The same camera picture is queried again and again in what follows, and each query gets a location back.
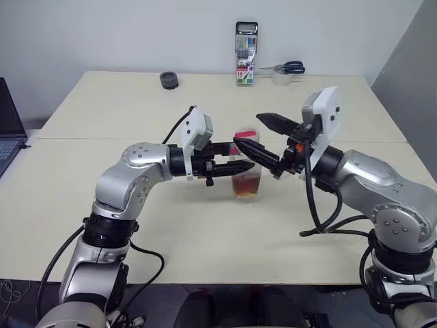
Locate thin white cord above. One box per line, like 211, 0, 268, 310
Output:
0, 278, 31, 308

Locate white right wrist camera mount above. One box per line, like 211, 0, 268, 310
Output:
300, 85, 342, 181

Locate plastic cup with brown liquid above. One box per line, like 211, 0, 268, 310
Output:
230, 126, 264, 202

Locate black round cap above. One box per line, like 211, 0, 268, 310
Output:
159, 71, 180, 91

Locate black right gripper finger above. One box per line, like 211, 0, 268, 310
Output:
256, 111, 302, 138
232, 137, 284, 179

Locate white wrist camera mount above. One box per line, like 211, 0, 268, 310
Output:
300, 85, 342, 181
180, 105, 215, 182

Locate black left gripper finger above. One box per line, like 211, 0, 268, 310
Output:
211, 160, 257, 178
212, 141, 240, 157

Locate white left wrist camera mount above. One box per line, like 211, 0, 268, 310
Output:
180, 105, 215, 182

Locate marker pen pack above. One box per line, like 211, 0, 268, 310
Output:
234, 21, 259, 88

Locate dark rounded shape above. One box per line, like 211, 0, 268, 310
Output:
177, 288, 236, 328

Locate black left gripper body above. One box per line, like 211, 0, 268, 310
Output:
191, 141, 220, 188

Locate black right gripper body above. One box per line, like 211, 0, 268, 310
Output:
279, 122, 318, 177

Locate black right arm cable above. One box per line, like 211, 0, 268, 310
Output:
298, 131, 389, 315

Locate clear tape roll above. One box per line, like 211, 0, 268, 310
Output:
271, 70, 298, 87

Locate dark laptop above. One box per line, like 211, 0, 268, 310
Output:
0, 77, 28, 178

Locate blue handled scissors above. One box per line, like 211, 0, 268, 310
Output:
257, 60, 307, 75

